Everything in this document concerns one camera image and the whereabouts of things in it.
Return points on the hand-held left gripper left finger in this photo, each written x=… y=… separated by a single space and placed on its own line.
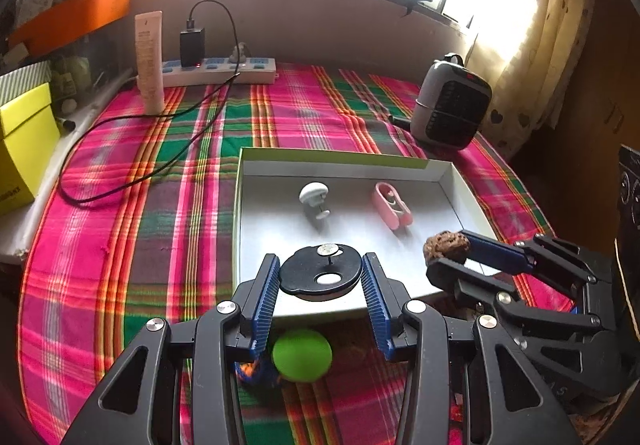
x=265 y=305

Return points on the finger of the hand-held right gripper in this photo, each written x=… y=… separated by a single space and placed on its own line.
x=495 y=252
x=465 y=282

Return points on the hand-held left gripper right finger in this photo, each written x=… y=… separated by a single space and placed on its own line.
x=375 y=305

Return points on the brown walnut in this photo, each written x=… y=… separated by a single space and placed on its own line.
x=445 y=245

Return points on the black round disc hook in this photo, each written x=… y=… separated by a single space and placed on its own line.
x=300 y=270

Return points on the green round knob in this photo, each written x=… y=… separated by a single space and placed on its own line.
x=302 y=355

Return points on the white shallow cardboard box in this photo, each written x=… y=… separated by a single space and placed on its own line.
x=280 y=205

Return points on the pink clip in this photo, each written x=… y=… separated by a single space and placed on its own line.
x=400 y=217

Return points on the white round hook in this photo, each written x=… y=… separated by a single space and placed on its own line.
x=312 y=192

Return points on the pink green plaid tablecloth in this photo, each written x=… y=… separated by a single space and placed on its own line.
x=150 y=225

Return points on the small grey black heater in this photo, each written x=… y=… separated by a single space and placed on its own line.
x=450 y=110

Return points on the cream heart print curtain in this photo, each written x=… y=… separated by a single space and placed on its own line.
x=540 y=50

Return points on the white blue power strip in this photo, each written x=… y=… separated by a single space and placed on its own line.
x=220 y=72

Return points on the white plug adapter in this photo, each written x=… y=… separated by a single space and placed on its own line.
x=240 y=52

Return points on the black clamp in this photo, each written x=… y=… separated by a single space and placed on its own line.
x=417 y=0

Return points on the cream cosmetic tube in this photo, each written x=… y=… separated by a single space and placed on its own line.
x=150 y=65

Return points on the black charger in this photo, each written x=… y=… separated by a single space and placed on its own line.
x=192 y=47

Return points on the yellow box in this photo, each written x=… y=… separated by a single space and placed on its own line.
x=25 y=150

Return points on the pale green container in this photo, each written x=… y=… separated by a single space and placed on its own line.
x=70 y=75

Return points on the green striped box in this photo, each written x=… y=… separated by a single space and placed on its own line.
x=20 y=80

